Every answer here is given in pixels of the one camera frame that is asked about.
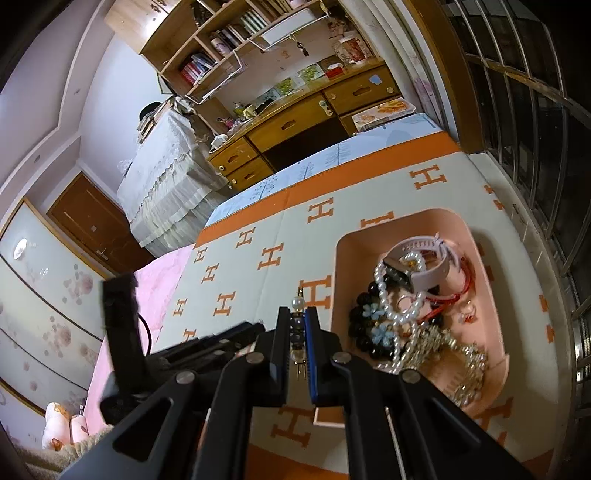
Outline magazine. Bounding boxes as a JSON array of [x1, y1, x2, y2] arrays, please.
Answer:
[[351, 98, 419, 136]]

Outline black cable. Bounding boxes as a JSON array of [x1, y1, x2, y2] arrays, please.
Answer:
[[135, 313, 154, 357]]

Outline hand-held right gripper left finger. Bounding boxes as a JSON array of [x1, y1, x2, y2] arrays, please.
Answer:
[[58, 305, 293, 480]]

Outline white lace-covered piano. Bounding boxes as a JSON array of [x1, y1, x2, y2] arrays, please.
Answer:
[[115, 108, 232, 258]]

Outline large pearl bracelet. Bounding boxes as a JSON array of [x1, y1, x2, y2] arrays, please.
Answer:
[[373, 251, 428, 327]]

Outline pink blanket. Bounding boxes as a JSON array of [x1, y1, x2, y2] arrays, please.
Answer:
[[85, 244, 195, 437]]

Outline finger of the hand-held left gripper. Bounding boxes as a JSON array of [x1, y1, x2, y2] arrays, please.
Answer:
[[185, 322, 267, 346], [151, 340, 258, 374]]

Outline orange and grey printed blanket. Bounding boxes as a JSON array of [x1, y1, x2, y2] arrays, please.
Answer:
[[152, 136, 574, 480]]

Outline metal window bars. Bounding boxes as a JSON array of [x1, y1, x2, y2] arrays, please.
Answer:
[[443, 0, 591, 418]]

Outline stack of books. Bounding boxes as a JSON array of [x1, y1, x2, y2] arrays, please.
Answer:
[[136, 111, 158, 140]]

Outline white sliding wardrobe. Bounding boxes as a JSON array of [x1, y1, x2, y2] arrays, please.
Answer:
[[0, 198, 110, 455]]

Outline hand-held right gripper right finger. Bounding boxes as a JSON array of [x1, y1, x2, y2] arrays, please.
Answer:
[[305, 307, 536, 480]]

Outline red string bangle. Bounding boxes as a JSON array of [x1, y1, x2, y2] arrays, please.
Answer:
[[425, 257, 479, 325]]

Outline blue flower hair clip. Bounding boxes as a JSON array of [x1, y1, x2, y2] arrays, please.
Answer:
[[360, 301, 399, 347]]

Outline wooden bookshelf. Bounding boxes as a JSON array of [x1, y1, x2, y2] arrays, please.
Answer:
[[104, 0, 389, 136]]

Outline wooden desk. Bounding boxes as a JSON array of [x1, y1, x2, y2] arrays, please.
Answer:
[[207, 62, 403, 192]]

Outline pink floral curtain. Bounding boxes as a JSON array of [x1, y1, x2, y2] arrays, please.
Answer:
[[383, 0, 463, 153]]

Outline black bead bracelet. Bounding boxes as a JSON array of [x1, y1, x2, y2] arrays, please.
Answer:
[[348, 270, 403, 361]]

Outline white storage box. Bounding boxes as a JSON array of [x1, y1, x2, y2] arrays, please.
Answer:
[[259, 4, 325, 48]]

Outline brown wooden door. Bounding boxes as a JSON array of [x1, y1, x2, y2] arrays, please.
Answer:
[[46, 172, 156, 281]]

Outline white wire rack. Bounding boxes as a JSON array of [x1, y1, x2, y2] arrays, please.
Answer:
[[185, 8, 334, 108]]

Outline row of red books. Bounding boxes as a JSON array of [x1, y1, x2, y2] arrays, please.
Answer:
[[179, 52, 216, 87]]

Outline white smart watch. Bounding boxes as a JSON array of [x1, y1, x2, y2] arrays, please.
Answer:
[[383, 234, 465, 297]]

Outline floral gift bag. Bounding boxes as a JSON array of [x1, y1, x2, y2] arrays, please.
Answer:
[[335, 37, 376, 66]]

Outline pink tray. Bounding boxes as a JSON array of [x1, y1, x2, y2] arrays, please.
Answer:
[[314, 208, 510, 425]]

